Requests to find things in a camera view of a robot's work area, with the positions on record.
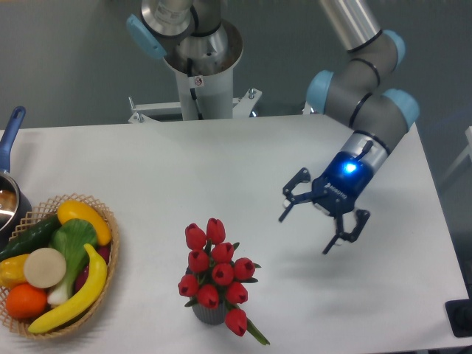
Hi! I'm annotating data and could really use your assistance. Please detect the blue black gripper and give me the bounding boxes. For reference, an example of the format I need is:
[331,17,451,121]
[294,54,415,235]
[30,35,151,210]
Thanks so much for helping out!
[278,150,374,255]

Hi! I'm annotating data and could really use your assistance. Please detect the red tulip bouquet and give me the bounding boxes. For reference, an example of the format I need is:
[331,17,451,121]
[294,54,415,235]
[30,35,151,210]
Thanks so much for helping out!
[178,218,270,345]

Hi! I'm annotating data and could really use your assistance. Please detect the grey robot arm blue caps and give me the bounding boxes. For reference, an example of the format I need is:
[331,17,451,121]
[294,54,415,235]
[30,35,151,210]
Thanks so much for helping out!
[126,1,420,243]

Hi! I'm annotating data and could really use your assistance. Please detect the dark grey ribbed vase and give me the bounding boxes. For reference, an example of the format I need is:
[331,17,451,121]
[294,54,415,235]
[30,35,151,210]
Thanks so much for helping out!
[192,303,228,325]

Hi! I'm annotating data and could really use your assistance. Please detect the black device at edge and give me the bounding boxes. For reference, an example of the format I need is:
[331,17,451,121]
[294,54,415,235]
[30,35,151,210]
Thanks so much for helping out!
[445,299,471,338]

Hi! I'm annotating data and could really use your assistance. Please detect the dark red vegetable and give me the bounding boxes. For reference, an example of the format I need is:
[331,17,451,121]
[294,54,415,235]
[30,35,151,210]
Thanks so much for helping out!
[74,245,111,294]

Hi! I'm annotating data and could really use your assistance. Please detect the green bok choy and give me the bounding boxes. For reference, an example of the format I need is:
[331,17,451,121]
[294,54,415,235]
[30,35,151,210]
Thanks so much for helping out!
[47,218,97,308]

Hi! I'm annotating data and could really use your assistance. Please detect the yellow banana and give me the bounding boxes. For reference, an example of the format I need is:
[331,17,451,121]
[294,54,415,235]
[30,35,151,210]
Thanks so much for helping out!
[28,243,108,334]

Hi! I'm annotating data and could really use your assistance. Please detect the woven wicker basket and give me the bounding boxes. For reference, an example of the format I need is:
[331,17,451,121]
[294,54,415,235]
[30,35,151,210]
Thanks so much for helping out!
[1,193,119,340]

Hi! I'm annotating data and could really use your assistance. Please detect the green cucumber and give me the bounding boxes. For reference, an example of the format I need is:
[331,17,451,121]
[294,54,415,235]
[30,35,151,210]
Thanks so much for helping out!
[1,215,61,261]

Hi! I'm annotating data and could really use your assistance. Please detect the beige round disc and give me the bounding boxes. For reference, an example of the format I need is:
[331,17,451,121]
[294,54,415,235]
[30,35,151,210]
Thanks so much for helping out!
[23,248,66,288]

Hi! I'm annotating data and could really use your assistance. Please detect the orange fruit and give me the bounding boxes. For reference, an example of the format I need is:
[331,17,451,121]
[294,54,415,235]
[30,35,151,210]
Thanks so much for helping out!
[5,283,47,319]

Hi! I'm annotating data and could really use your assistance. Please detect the yellow bell pepper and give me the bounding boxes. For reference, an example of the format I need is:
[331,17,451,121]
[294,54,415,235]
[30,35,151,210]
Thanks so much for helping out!
[0,254,29,288]

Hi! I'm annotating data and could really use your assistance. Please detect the white frame at right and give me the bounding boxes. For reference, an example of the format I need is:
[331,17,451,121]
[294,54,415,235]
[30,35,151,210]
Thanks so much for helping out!
[438,126,471,194]

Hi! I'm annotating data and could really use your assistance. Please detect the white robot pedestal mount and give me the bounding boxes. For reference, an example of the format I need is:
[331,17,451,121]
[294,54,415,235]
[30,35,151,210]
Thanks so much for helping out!
[127,15,263,120]

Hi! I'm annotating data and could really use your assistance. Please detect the blue handled saucepan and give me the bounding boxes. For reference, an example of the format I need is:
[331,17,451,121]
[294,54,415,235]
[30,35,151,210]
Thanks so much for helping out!
[1,106,32,248]

